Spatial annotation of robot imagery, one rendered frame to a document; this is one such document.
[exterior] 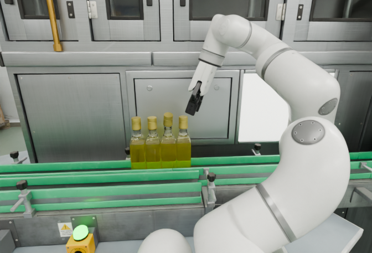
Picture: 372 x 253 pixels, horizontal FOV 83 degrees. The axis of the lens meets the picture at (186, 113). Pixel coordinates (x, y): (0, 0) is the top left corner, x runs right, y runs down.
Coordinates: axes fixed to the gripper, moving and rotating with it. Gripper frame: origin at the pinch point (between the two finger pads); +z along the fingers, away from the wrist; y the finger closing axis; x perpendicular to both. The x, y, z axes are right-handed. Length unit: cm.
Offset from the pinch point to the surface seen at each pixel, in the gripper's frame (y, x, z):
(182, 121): -5.1, -2.9, 8.4
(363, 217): -48, 94, 33
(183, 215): 6.4, 11.0, 35.6
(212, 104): -23.1, 3.6, 2.7
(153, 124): -1.3, -11.9, 12.6
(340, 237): -11, 66, 27
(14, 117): -198, -340, 213
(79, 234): 23, -16, 46
